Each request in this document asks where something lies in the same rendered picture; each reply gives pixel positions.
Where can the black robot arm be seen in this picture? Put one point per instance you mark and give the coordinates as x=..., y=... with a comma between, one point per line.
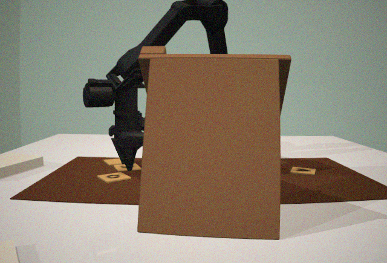
x=213, y=14

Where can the tan letter tile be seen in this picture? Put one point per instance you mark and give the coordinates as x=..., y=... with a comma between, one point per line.
x=303, y=171
x=114, y=177
x=113, y=162

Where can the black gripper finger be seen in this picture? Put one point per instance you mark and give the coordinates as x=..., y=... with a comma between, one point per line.
x=128, y=153
x=115, y=142

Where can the brown square tile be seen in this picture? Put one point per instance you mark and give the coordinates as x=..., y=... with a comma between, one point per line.
x=122, y=167

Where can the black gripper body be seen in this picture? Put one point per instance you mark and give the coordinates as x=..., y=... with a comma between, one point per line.
x=125, y=128

